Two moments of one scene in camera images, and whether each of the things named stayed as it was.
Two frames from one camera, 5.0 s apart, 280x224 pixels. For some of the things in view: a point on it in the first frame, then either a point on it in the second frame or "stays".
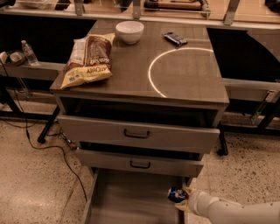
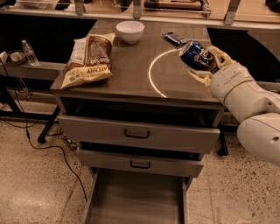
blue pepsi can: [176, 194] to [199, 56]
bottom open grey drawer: [133, 196] stays
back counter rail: [136, 15] stays
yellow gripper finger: [188, 190] to [222, 58]
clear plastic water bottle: [30, 53] stays
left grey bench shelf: [42, 70] stays
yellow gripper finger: [184, 206] to [203, 76]
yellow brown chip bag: [89, 59] stays
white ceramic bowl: [129, 31] stays
